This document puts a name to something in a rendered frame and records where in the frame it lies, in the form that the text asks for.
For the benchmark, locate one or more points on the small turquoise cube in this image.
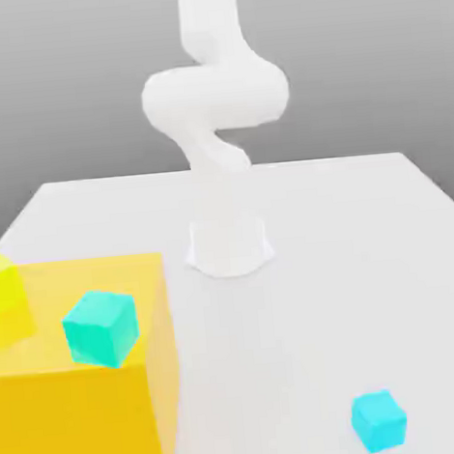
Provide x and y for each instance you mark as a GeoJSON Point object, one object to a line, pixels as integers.
{"type": "Point", "coordinates": [100, 331]}

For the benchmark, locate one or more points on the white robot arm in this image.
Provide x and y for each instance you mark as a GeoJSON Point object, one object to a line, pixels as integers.
{"type": "Point", "coordinates": [215, 92]}

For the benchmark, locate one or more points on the small yellow cube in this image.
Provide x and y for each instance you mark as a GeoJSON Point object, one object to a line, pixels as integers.
{"type": "Point", "coordinates": [2, 301]}

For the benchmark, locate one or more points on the small cyan cube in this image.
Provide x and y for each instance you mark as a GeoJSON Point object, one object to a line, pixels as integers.
{"type": "Point", "coordinates": [379, 421]}

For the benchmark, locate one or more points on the large orange box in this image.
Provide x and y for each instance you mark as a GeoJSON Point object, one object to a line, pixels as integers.
{"type": "Point", "coordinates": [73, 419]}

